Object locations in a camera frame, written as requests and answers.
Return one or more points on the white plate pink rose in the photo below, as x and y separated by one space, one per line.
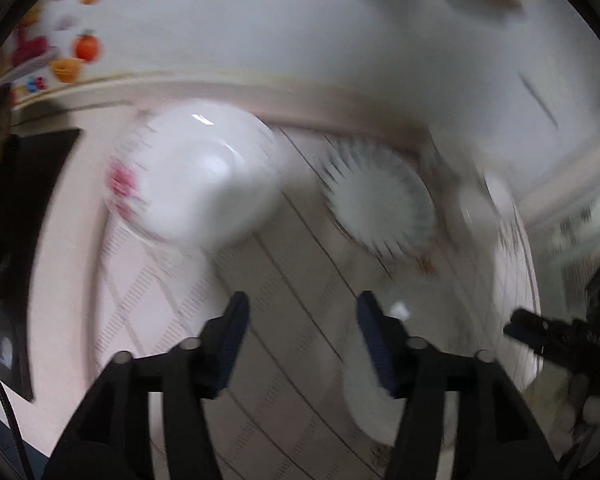
192 173

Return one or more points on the plain white bowl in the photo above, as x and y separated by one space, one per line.
470 218

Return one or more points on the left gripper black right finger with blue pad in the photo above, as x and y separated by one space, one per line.
497 436

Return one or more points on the white plate grey flower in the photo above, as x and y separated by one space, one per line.
375 380

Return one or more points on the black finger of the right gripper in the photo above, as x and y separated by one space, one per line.
557 341

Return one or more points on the white bowl dark rim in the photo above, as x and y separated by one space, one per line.
500 195

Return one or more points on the patterned white table mat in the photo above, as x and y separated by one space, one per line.
283 415

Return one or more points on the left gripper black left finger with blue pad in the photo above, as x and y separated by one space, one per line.
108 436

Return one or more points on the black induction cooktop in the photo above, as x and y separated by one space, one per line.
29 169

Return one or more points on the colourful fruit wall sticker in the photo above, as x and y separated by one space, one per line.
52 46

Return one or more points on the white plate blue leaf pattern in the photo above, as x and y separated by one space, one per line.
378 198

